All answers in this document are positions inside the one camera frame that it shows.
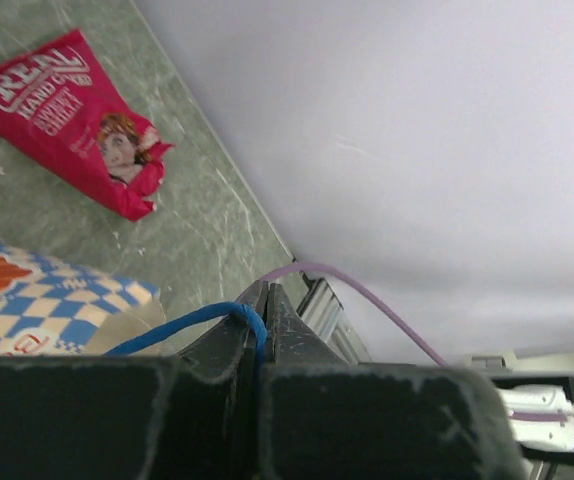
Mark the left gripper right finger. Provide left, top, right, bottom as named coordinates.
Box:
left=265, top=283, right=347, bottom=364

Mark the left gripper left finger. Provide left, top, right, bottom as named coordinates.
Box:
left=174, top=279, right=269, bottom=480

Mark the blue checkered paper bag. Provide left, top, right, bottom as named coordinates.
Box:
left=0, top=237, right=268, bottom=359

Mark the red chips packet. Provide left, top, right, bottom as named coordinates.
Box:
left=0, top=29, right=172, bottom=221

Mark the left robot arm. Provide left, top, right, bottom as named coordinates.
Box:
left=180, top=282, right=574, bottom=479

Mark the aluminium rail frame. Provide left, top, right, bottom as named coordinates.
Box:
left=297, top=278, right=373, bottom=364

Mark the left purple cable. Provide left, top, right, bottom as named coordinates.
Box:
left=236, top=261, right=451, bottom=369

